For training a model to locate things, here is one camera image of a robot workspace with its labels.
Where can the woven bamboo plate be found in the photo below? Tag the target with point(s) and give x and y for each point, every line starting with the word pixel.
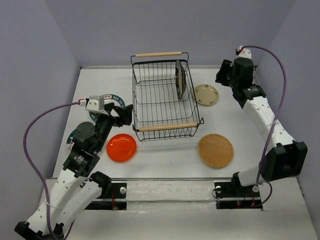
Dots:
pixel 215 150

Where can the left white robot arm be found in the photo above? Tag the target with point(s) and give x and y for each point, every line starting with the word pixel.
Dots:
pixel 77 186

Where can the small cream floral plate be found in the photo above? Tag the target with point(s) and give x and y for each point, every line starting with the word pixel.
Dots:
pixel 206 94

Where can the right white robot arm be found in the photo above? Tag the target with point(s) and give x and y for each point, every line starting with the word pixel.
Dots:
pixel 284 156

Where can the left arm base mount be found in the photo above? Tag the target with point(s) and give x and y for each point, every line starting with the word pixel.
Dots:
pixel 113 199

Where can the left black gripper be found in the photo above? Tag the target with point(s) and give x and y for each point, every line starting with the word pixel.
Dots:
pixel 126 113

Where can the white plate green lettered rim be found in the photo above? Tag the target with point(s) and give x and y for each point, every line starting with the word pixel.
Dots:
pixel 108 98

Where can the black wire dish rack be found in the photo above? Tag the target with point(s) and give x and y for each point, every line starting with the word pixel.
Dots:
pixel 158 114

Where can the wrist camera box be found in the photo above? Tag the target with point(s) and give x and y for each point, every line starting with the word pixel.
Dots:
pixel 243 52
pixel 95 103

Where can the white plate red green rim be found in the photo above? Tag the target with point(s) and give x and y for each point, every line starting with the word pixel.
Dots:
pixel 69 140

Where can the black rimmed cream plate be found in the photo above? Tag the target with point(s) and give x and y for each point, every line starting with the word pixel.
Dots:
pixel 180 79

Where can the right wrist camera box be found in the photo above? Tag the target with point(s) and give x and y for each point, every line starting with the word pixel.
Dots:
pixel 243 52

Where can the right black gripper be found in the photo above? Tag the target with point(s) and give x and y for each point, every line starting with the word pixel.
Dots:
pixel 225 65

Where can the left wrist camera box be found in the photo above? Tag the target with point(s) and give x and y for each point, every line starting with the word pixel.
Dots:
pixel 95 103

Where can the orange translucent plate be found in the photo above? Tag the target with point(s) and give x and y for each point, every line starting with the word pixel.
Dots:
pixel 121 148

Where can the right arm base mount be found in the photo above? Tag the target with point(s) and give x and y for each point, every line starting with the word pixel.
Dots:
pixel 229 198

